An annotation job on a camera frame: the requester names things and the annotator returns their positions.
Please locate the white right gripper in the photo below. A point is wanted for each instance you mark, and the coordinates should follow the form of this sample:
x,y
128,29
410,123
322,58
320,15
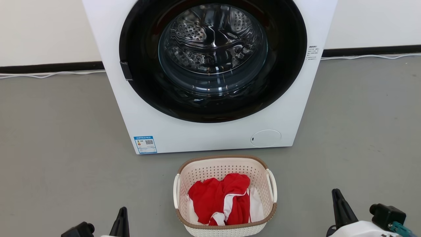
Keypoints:
x,y
361,230

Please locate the red and white garment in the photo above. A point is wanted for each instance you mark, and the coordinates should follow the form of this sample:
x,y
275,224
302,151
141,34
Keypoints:
x,y
210,197

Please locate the black round washing machine door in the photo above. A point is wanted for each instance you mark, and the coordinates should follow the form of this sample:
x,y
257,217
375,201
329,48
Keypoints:
x,y
148,82

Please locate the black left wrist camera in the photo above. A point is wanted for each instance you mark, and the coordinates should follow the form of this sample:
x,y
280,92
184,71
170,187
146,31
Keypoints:
x,y
79,230

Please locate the black baseboard strip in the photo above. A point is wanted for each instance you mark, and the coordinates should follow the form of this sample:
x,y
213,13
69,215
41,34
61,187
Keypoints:
x,y
371,51
49,67

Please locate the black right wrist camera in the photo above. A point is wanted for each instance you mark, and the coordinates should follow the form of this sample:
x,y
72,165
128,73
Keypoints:
x,y
386,214

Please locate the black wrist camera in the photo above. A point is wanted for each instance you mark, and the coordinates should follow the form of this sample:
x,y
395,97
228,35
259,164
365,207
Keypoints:
x,y
386,214
79,230

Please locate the white washing machine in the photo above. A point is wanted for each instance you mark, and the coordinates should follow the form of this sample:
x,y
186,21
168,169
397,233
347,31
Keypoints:
x,y
204,135

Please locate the white text sticker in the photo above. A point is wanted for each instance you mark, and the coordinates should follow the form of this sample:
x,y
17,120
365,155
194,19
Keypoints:
x,y
312,52

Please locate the blue energy label sticker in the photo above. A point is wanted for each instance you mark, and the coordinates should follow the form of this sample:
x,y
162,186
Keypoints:
x,y
145,144

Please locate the white plastic laundry basket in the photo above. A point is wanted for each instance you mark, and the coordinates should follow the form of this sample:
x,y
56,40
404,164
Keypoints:
x,y
223,164

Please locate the round white filter cover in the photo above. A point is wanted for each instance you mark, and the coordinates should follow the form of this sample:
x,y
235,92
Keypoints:
x,y
265,138

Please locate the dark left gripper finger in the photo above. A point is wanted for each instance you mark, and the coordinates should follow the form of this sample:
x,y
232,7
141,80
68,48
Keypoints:
x,y
121,227

